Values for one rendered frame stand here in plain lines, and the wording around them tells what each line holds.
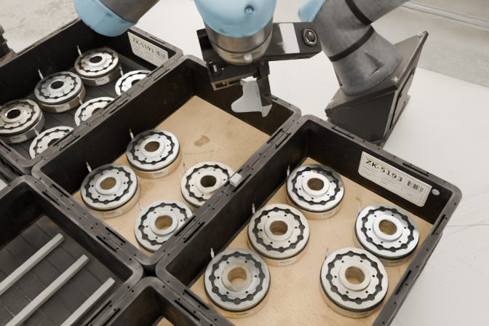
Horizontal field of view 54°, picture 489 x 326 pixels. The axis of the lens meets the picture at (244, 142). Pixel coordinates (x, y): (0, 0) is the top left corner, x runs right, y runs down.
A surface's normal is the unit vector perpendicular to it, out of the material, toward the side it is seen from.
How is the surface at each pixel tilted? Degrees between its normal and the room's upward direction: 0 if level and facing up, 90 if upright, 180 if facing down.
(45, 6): 0
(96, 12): 84
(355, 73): 69
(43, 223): 0
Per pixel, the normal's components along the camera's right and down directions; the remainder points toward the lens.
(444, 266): -0.04, -0.66
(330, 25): -0.31, 0.56
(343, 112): -0.51, 0.66
